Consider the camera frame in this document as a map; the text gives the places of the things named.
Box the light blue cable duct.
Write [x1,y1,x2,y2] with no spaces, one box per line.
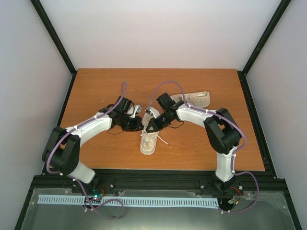
[37,195,218,209]

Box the right black frame post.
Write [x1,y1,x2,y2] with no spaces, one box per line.
[241,0,292,75]

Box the black aluminium frame rail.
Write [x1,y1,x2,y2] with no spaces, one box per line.
[31,167,286,196]

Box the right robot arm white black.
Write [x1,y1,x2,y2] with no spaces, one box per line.
[146,93,244,183]

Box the black frame post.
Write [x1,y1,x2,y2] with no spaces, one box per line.
[241,0,292,75]
[30,0,77,76]

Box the green lit circuit board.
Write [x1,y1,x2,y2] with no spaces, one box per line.
[85,184,105,203]

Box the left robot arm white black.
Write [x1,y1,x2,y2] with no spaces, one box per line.
[42,96,143,193]

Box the white lace sneaker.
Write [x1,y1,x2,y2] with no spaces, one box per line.
[140,113,170,155]
[170,91,211,108]

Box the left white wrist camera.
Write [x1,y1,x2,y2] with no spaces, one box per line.
[127,105,142,118]

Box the left black frame post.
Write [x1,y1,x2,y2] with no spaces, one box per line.
[30,0,77,76]

